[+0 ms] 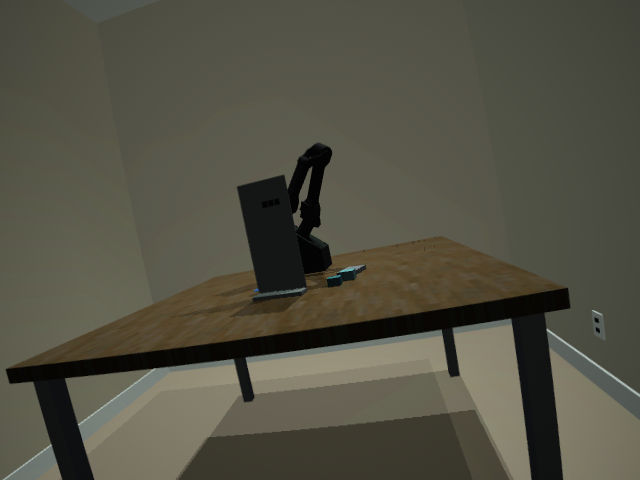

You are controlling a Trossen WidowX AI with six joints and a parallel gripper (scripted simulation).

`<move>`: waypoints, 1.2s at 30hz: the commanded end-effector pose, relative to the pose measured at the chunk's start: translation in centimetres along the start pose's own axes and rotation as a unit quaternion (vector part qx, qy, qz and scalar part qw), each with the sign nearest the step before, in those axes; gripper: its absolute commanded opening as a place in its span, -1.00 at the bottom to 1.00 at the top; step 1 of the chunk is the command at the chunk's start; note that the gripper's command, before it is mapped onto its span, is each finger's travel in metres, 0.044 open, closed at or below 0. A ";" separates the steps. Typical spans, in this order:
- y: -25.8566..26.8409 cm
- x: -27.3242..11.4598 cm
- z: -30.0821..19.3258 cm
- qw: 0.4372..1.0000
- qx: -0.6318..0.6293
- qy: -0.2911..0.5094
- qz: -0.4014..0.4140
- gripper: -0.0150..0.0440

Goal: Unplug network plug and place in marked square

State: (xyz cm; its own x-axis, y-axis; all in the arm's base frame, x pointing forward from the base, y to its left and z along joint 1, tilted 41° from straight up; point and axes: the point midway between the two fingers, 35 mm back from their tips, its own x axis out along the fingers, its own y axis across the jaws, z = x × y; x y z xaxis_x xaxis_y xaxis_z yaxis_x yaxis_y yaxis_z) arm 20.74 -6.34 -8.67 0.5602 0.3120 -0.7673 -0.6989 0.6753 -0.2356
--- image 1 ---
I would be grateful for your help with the light teal cube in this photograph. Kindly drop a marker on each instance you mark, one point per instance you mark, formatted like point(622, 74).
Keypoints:
point(348, 274)

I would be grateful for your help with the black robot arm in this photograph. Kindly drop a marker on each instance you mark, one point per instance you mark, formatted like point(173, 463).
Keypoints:
point(317, 156)

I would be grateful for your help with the teal square block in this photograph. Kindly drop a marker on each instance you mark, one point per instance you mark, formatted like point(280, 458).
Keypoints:
point(334, 281)

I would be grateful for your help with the grey panel with socket openings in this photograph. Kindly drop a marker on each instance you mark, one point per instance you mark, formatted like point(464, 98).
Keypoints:
point(272, 239)

